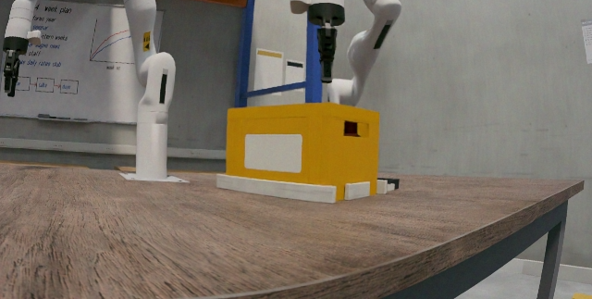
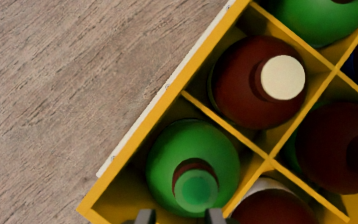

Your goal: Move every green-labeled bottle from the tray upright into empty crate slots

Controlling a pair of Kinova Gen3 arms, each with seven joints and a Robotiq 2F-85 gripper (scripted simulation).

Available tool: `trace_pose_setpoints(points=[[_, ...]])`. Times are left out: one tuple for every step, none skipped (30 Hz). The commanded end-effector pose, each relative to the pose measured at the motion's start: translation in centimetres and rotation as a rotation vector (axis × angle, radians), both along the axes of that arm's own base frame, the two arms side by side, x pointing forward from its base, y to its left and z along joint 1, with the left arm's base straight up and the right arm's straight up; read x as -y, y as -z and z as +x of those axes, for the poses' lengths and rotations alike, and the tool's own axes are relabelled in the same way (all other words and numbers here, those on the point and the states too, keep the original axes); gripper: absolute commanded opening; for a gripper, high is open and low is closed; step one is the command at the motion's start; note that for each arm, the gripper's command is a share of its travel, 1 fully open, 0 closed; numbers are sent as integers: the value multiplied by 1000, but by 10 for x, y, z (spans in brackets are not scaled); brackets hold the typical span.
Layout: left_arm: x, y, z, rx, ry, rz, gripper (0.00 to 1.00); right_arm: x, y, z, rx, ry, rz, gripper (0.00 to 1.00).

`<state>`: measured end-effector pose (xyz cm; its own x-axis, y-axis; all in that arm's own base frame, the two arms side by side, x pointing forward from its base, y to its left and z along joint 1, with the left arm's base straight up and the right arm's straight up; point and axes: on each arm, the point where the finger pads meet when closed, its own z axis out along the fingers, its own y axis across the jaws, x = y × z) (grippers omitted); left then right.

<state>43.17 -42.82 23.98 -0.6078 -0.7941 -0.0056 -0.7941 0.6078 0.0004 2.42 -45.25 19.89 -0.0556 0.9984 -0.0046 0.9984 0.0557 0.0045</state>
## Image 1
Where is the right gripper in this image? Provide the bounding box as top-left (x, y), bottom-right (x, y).
top-left (3, 36), bottom-right (29, 97)

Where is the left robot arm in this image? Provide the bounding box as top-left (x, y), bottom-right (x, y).
top-left (290, 0), bottom-right (401, 106)

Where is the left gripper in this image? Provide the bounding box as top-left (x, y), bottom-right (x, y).
top-left (308, 3), bottom-right (345, 83)

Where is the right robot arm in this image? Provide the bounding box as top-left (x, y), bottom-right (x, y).
top-left (5, 0), bottom-right (176, 180)

